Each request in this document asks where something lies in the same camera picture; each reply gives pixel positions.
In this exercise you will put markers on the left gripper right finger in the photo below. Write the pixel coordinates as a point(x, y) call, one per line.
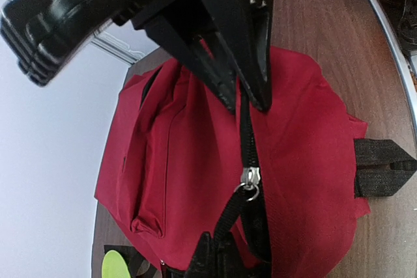
point(230, 263)

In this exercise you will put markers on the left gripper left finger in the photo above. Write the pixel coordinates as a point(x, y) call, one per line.
point(207, 260)

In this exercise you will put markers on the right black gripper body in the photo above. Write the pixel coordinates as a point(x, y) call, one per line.
point(97, 1)

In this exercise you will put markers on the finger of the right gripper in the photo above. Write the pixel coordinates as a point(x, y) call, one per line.
point(185, 30)
point(244, 29)

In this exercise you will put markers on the red backpack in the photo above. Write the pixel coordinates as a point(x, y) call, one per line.
point(289, 184)

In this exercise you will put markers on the green plate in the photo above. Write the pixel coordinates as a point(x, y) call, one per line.
point(114, 266)

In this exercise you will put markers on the front aluminium rail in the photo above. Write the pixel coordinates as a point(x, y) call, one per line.
point(403, 66)

